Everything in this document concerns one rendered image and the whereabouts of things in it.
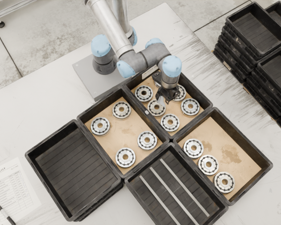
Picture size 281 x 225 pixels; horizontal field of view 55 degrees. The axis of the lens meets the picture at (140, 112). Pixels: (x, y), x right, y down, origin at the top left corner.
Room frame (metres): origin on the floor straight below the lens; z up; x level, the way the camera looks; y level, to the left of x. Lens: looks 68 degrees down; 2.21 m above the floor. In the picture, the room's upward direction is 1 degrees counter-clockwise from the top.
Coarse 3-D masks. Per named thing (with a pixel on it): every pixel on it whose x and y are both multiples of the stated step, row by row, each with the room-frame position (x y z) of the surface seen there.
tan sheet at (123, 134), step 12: (108, 108) 0.59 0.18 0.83; (132, 108) 0.59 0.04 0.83; (108, 120) 0.52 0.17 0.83; (132, 120) 0.52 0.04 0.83; (120, 132) 0.45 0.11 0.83; (132, 132) 0.45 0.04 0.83; (108, 144) 0.39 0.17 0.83; (120, 144) 0.39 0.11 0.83; (132, 144) 0.39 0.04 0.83; (144, 156) 0.32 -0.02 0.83; (120, 168) 0.26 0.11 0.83
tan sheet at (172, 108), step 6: (150, 78) 0.78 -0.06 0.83; (144, 84) 0.74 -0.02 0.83; (150, 84) 0.74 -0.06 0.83; (132, 90) 0.70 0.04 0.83; (156, 90) 0.70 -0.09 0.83; (186, 96) 0.66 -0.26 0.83; (156, 108) 0.59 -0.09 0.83; (168, 108) 0.59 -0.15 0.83; (174, 108) 0.59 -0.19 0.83; (174, 114) 0.55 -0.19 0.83; (180, 114) 0.55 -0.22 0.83; (198, 114) 0.55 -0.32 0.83; (180, 120) 0.52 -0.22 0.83; (186, 120) 0.52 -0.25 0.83; (180, 126) 0.48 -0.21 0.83
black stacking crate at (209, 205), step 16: (176, 160) 0.30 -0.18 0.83; (144, 176) 0.22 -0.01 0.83; (160, 176) 0.22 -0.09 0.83; (192, 176) 0.21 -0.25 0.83; (144, 192) 0.14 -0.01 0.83; (160, 192) 0.14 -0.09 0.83; (176, 192) 0.14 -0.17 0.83; (192, 192) 0.14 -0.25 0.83; (208, 192) 0.13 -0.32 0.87; (144, 208) 0.07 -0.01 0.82; (160, 208) 0.07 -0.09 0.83; (176, 208) 0.06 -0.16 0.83; (192, 208) 0.06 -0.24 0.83; (208, 208) 0.06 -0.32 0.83; (176, 224) 0.00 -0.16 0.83; (192, 224) -0.01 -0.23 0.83
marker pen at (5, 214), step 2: (0, 206) 0.10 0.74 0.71; (0, 208) 0.09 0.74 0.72; (2, 208) 0.09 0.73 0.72; (0, 210) 0.08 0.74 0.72; (2, 210) 0.08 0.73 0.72; (4, 210) 0.08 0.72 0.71; (2, 212) 0.07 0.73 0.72; (4, 212) 0.07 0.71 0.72; (6, 212) 0.07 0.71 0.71; (4, 214) 0.06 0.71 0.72; (6, 214) 0.06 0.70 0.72; (4, 216) 0.05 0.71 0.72; (6, 216) 0.05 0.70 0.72; (8, 216) 0.05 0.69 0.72; (6, 218) 0.04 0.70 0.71; (8, 218) 0.04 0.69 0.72; (10, 218) 0.04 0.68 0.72; (8, 220) 0.03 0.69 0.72; (10, 220) 0.03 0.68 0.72; (12, 220) 0.03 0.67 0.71; (10, 222) 0.02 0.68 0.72; (12, 222) 0.02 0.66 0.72; (14, 222) 0.02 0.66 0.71; (12, 224) 0.01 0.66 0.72; (14, 224) 0.01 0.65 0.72
